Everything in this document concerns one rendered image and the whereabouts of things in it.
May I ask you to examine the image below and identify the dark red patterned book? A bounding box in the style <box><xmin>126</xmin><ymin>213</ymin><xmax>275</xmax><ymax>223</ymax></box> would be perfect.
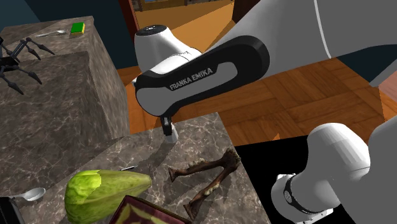
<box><xmin>108</xmin><ymin>195</ymin><xmax>193</xmax><ymax>224</ymax></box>

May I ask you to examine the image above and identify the brown jawbone with teeth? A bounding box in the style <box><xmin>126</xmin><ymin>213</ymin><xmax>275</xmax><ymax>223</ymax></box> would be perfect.
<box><xmin>168</xmin><ymin>148</ymin><xmax>242</xmax><ymax>221</ymax></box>

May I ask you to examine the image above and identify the green squash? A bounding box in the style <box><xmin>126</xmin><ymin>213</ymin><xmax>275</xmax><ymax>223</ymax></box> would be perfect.
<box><xmin>64</xmin><ymin>169</ymin><xmax>153</xmax><ymax>224</ymax></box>

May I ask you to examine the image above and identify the black box-shaped object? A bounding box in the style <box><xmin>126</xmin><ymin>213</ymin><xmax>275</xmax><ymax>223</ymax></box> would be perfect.
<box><xmin>0</xmin><ymin>196</ymin><xmax>26</xmax><ymax>224</ymax></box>

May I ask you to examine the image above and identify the silver spoon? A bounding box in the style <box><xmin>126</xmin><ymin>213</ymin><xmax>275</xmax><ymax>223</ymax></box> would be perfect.
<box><xmin>35</xmin><ymin>29</ymin><xmax>67</xmax><ymax>38</ymax></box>
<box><xmin>8</xmin><ymin>187</ymin><xmax>46</xmax><ymax>202</ymax></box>

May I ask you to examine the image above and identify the black robot stand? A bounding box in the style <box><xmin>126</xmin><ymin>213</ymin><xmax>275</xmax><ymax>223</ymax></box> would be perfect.
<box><xmin>234</xmin><ymin>135</ymin><xmax>358</xmax><ymax>224</ymax></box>

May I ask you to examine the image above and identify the black spider figure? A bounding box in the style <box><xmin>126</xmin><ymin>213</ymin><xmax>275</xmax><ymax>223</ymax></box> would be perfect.
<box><xmin>0</xmin><ymin>36</ymin><xmax>56</xmax><ymax>95</ymax></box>

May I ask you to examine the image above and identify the green and yellow sponge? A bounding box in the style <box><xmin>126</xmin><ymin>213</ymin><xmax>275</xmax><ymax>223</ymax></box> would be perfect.
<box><xmin>69</xmin><ymin>22</ymin><xmax>86</xmax><ymax>37</ymax></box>

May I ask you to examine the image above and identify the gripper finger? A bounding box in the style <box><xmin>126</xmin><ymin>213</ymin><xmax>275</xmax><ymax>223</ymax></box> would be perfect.
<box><xmin>159</xmin><ymin>115</ymin><xmax>179</xmax><ymax>144</ymax></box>

